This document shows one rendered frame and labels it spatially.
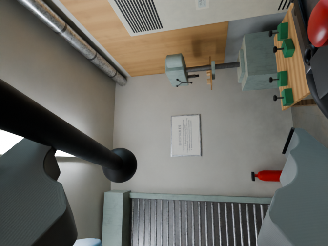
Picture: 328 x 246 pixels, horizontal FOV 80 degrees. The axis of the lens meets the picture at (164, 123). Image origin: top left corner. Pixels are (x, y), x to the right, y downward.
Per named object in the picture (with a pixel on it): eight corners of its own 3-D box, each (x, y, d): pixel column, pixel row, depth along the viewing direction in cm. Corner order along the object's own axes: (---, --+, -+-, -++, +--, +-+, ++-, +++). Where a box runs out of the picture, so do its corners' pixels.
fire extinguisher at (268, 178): (298, 168, 259) (249, 168, 273) (305, 169, 241) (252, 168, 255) (300, 182, 256) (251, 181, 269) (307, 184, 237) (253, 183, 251)
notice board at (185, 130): (199, 113, 303) (170, 115, 314) (199, 113, 302) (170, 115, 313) (201, 156, 291) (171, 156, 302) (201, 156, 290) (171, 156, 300)
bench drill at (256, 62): (298, 51, 242) (172, 65, 279) (326, 14, 183) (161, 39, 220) (304, 88, 232) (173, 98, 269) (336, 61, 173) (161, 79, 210)
